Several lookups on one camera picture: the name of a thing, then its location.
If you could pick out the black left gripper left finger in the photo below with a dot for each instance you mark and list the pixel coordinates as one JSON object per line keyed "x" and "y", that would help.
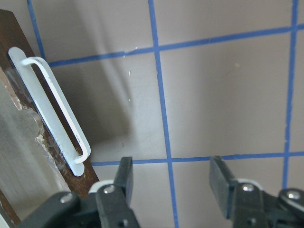
{"x": 106, "y": 206}

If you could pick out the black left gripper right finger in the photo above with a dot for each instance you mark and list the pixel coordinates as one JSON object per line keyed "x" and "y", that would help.
{"x": 246, "y": 204}

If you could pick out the white drawer handle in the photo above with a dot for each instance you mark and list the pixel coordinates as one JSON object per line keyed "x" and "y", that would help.
{"x": 23, "y": 64}

